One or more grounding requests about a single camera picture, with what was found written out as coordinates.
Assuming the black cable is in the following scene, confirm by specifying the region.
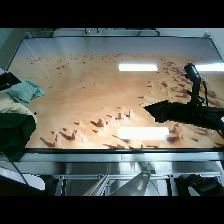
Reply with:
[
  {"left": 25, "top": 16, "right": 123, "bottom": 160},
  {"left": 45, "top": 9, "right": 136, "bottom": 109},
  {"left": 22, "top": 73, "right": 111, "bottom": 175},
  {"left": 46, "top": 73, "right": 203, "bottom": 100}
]
[{"left": 5, "top": 155, "right": 31, "bottom": 187}]

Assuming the teal garment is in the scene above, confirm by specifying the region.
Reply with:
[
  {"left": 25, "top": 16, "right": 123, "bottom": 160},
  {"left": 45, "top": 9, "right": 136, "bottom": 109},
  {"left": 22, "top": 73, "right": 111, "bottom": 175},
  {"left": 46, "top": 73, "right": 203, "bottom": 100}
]
[{"left": 2, "top": 79, "right": 47, "bottom": 108}]

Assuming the black garment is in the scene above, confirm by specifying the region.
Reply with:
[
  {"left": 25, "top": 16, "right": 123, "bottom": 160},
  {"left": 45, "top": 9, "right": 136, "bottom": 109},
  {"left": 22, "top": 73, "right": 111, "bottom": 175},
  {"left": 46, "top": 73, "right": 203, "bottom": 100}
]
[{"left": 0, "top": 71, "right": 22, "bottom": 92}]

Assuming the beige garment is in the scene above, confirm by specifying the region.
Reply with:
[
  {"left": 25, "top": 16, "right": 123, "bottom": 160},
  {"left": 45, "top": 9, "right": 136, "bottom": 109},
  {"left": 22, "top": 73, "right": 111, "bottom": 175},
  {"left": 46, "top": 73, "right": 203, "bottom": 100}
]
[{"left": 0, "top": 91, "right": 38, "bottom": 118}]

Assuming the silver frame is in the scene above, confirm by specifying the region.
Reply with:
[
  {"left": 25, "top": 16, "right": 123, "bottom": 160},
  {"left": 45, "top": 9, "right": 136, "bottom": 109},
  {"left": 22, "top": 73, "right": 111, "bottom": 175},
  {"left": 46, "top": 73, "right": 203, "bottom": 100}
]
[{"left": 0, "top": 148, "right": 224, "bottom": 197}]

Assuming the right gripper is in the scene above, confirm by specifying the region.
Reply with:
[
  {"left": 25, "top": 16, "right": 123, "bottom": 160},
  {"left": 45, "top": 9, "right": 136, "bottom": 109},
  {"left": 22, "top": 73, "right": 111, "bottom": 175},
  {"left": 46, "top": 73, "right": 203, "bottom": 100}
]
[{"left": 151, "top": 99, "right": 175, "bottom": 124}]

